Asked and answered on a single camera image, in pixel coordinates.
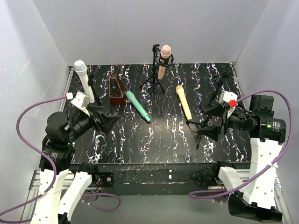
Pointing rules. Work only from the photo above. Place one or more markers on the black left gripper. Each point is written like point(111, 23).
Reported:
point(96, 117)

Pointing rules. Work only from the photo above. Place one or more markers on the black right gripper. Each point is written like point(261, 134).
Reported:
point(224, 119)

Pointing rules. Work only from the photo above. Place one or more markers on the black round-base clip stand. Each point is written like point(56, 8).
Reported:
point(91, 80)

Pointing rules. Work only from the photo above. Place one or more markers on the white microphone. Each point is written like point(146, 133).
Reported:
point(81, 70)

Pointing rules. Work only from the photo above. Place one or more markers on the pink microphone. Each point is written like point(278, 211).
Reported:
point(165, 53)

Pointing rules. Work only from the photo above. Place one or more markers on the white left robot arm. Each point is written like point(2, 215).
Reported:
point(53, 207)

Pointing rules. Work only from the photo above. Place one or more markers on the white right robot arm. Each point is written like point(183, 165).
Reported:
point(252, 199)

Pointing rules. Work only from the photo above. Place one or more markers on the black tripod clip stand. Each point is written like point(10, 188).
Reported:
point(211, 100)

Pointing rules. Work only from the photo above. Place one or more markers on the brown wooden metronome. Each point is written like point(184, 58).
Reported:
point(117, 91)

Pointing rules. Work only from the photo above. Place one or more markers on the mint green microphone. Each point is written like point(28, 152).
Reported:
point(131, 97)

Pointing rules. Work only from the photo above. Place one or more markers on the yellow microphone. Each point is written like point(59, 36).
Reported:
point(181, 94)

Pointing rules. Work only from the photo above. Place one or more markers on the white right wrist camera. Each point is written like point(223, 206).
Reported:
point(228, 101)

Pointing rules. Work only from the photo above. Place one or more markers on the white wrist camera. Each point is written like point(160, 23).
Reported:
point(228, 101)
point(81, 101)

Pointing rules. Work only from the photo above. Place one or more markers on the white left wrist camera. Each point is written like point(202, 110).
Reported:
point(81, 101)

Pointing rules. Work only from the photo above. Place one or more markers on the black tripod shock-mount stand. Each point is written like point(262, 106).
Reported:
point(153, 79)

